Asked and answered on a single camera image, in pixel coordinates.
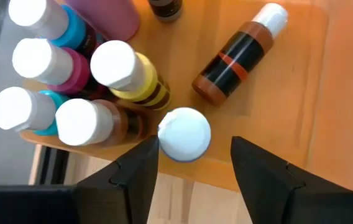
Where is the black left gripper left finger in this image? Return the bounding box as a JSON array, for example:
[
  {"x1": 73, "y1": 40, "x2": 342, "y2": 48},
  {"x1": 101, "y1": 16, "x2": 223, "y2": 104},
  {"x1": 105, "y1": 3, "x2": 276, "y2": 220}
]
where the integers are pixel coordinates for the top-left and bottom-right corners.
[{"x1": 76, "y1": 135, "x2": 160, "y2": 224}]

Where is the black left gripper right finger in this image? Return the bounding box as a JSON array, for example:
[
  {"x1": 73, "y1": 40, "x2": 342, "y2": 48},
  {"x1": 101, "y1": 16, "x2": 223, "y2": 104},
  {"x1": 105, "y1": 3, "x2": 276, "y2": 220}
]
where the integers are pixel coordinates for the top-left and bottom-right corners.
[{"x1": 231, "y1": 136, "x2": 351, "y2": 224}]

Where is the small navy blue paint bottle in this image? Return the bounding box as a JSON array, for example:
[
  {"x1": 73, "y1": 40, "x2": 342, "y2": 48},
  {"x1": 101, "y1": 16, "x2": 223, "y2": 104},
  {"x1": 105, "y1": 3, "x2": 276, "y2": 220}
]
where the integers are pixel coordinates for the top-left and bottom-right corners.
[{"x1": 157, "y1": 107, "x2": 212, "y2": 164}]

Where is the small light brown paint bottle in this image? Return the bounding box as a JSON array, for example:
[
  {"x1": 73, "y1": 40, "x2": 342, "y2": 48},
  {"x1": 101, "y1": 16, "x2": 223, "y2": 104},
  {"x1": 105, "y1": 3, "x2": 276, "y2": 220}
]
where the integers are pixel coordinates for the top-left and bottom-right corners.
[{"x1": 55, "y1": 98, "x2": 158, "y2": 147}]

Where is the small yellow paint bottle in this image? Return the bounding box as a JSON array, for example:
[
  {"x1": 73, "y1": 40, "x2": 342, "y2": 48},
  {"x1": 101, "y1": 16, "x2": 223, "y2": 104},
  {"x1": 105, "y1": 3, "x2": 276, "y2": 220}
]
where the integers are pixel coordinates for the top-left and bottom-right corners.
[{"x1": 89, "y1": 39, "x2": 172, "y2": 111}]

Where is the small rust brown paint bottle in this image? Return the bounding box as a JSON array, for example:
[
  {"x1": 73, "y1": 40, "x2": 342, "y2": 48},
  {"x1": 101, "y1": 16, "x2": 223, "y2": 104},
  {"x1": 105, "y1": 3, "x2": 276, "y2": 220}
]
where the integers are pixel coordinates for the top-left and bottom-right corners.
[{"x1": 191, "y1": 2, "x2": 289, "y2": 108}]

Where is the large pink paint bottle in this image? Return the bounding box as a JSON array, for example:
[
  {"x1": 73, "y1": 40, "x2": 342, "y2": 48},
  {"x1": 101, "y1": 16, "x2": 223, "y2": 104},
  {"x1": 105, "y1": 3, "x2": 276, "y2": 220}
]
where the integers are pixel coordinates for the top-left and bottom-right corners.
[{"x1": 64, "y1": 0, "x2": 141, "y2": 42}]

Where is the small dark brown paint bottle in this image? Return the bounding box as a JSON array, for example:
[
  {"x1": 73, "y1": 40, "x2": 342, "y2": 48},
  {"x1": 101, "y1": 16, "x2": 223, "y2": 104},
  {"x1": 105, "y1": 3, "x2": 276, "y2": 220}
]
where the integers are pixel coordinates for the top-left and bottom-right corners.
[{"x1": 147, "y1": 0, "x2": 183, "y2": 22}]

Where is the orange translucent plastic bin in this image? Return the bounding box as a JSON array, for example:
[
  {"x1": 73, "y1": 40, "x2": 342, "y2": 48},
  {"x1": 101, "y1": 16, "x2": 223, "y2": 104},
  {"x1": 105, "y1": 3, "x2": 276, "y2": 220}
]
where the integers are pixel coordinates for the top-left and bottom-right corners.
[{"x1": 17, "y1": 0, "x2": 353, "y2": 192}]

